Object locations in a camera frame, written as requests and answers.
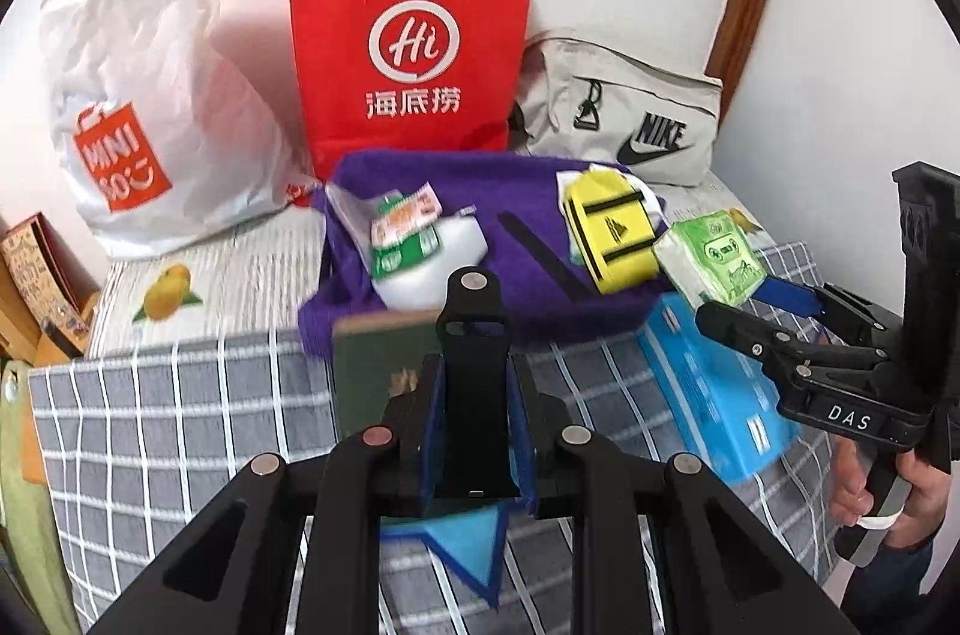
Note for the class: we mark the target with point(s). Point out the fruit printed sheet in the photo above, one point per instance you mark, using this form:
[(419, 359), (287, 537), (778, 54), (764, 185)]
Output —
[(240, 275)]

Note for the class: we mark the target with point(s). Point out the yellow small bag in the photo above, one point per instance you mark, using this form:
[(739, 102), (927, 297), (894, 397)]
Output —
[(607, 230)]

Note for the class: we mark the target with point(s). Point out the person's right forearm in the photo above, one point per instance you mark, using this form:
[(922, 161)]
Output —
[(892, 582)]

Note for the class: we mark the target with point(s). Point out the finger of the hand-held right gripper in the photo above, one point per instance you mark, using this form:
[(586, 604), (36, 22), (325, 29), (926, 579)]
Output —
[(791, 297), (742, 335)]

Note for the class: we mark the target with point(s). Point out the brown printed box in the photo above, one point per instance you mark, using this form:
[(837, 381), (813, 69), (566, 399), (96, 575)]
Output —
[(30, 275)]

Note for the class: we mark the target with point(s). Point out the dark tin box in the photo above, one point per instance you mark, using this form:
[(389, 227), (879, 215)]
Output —
[(367, 372)]

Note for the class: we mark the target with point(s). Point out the purple towel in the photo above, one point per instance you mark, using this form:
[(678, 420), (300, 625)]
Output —
[(510, 192)]

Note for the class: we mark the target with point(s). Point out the green tissue pack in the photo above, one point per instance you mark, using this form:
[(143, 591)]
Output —
[(712, 252)]

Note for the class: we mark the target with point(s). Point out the white foam block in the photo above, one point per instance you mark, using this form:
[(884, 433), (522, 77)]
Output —
[(442, 275)]

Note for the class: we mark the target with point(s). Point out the fruit printed plastic bag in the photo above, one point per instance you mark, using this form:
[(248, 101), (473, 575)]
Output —
[(401, 230)]

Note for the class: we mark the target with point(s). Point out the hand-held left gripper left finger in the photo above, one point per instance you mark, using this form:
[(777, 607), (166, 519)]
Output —
[(427, 425)]

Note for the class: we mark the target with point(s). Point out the blue tissue pack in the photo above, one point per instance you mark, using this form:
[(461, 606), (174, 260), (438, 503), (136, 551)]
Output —
[(705, 395)]

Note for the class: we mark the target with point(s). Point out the white plastic shopping bag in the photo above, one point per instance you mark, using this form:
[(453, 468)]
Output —
[(150, 42)]

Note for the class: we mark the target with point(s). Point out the person's right hand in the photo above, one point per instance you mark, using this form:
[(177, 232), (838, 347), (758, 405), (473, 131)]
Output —
[(851, 485)]

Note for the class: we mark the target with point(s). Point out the grey waist bag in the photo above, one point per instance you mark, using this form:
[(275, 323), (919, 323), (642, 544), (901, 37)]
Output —
[(637, 87)]

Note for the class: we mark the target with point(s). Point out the grey checked blanket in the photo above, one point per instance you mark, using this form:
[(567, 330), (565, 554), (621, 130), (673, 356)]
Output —
[(150, 395)]

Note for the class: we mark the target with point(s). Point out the green blanket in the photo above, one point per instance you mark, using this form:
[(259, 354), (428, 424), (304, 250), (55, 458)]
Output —
[(30, 530)]

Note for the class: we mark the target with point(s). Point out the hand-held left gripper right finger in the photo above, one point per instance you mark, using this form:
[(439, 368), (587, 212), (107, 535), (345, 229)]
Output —
[(521, 425)]

